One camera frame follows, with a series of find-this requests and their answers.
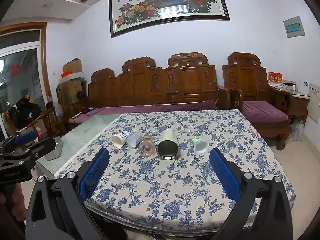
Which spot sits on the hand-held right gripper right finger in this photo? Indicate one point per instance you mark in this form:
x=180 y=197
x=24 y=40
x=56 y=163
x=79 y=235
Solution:
x=225 y=177

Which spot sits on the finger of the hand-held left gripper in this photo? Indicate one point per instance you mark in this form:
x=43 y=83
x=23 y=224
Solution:
x=25 y=137
x=42 y=147

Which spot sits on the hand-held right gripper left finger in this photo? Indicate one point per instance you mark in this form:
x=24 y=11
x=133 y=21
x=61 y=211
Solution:
x=95 y=172

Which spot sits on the white paper cup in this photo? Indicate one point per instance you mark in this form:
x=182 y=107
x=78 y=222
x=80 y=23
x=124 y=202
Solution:
x=118 y=140

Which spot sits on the white green cup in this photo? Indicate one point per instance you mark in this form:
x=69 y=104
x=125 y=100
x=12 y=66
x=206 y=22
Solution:
x=200 y=145

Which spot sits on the clear plastic cup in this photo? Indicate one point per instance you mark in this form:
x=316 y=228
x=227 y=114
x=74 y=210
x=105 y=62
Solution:
x=133 y=140

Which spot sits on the red flower glass cup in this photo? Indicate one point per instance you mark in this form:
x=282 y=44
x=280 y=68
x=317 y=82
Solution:
x=145 y=147

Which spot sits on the beige steel-lined cup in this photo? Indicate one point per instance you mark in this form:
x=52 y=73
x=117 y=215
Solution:
x=168 y=143

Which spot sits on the black bag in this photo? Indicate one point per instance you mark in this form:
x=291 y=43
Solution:
x=25 y=112

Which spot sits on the small wooden chair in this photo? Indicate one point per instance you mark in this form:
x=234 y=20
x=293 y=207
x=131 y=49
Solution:
x=46 y=120

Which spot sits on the glass top table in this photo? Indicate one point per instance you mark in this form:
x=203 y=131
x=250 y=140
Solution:
x=82 y=135

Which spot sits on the large cardboard box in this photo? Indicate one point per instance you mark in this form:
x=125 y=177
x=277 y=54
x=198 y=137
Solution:
x=70 y=91

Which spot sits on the blue floral tablecloth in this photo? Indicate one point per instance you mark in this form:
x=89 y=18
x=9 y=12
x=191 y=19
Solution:
x=162 y=185

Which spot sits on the red window decoration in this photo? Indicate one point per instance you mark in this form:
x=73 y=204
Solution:
x=15 y=68

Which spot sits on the square purple seat cushion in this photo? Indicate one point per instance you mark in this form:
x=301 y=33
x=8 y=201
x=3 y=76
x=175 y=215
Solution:
x=265 y=113

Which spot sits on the long purple seat cushion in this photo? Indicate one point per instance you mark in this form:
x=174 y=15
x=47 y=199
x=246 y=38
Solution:
x=140 y=110

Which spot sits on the small cardboard box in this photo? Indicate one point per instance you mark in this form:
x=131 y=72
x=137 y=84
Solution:
x=73 y=66

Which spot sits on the clear plastic bag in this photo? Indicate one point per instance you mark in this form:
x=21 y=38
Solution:
x=297 y=130

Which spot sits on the carved wooden armchair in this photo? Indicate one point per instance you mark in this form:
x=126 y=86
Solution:
x=250 y=80

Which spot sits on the wooden side table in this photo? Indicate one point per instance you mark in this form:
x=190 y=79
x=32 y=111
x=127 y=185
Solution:
x=298 y=102

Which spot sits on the carved wooden sofa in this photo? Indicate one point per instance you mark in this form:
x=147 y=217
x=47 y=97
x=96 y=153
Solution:
x=160 y=85

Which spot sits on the red desk calendar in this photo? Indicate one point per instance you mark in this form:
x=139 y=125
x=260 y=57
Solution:
x=275 y=78

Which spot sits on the white box device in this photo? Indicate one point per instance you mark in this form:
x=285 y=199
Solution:
x=306 y=88

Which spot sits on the framed peacock flower painting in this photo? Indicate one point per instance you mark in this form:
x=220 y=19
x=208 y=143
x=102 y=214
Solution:
x=170 y=5

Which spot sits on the wooden door frame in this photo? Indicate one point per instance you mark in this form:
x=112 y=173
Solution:
x=44 y=62

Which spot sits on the wall electrical panel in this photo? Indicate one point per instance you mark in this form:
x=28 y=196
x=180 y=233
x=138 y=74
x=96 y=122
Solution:
x=294 y=27

